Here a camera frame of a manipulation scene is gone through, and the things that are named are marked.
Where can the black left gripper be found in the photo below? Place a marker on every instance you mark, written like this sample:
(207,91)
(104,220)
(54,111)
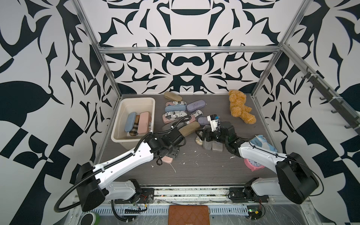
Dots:
(175,153)

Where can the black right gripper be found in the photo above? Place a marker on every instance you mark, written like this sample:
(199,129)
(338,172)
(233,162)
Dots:
(209,131)

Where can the tan fabric case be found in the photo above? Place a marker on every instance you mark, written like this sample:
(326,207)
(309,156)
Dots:
(172,96)
(189,128)

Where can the pink hard case front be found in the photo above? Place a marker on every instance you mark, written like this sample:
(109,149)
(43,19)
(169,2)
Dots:
(143,125)

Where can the pink hard case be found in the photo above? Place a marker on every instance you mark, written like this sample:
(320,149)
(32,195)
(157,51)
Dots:
(143,125)
(167,159)

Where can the flag newspaper case front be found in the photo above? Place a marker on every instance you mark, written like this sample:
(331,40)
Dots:
(150,121)

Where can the plaid fabric glasses case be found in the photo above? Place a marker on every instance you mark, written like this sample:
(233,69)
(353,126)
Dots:
(134,131)

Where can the cream plastic storage box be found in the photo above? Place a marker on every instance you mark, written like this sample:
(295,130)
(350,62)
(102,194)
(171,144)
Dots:
(128,105)

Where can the blue fabric case front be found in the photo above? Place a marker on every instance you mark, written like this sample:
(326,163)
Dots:
(130,121)

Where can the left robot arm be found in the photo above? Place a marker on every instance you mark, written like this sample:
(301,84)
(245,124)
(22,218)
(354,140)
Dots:
(95,181)

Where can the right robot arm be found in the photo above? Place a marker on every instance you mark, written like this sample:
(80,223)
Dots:
(294,179)

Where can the map print glasses case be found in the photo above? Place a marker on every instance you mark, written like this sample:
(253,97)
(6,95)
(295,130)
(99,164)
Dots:
(199,141)

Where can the grey fabric case horizontal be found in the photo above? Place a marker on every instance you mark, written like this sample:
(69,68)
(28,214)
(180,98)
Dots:
(168,126)

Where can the grey fabric case upright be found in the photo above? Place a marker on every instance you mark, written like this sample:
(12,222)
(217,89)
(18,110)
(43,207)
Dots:
(207,145)

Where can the pink case under newspaper case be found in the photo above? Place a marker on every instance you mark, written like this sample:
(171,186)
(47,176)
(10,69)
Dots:
(165,119)

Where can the purple case horizontal middle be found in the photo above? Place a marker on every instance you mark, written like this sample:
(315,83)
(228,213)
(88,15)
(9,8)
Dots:
(203,121)

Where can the newspaper flag case left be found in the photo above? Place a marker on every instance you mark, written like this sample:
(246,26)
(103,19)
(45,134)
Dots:
(173,115)

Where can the blue tissue pack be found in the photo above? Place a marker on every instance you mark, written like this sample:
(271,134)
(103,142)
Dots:
(260,141)

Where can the flag newspaper case centre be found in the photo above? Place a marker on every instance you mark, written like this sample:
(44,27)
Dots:
(194,116)

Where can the tan teddy bear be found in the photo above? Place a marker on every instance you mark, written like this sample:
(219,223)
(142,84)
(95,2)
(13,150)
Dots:
(238,108)

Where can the light blue case at back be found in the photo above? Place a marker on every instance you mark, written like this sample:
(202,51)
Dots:
(175,108)

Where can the purple case at back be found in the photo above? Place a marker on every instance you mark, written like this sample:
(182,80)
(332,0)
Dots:
(195,105)

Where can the newspaper print case at back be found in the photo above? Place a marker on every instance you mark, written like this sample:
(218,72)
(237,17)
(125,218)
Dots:
(176,103)

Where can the pink alarm clock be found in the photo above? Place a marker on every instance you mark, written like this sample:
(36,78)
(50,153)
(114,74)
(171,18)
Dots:
(253,165)

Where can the brown quilted wallet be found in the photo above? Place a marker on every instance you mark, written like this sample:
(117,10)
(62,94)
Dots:
(188,215)

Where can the green tape roll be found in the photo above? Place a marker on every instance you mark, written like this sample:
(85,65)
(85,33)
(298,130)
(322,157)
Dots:
(90,218)

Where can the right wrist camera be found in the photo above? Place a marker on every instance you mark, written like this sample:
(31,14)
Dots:
(214,122)

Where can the grey wall hook rail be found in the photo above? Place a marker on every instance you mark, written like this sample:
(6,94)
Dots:
(330,96)

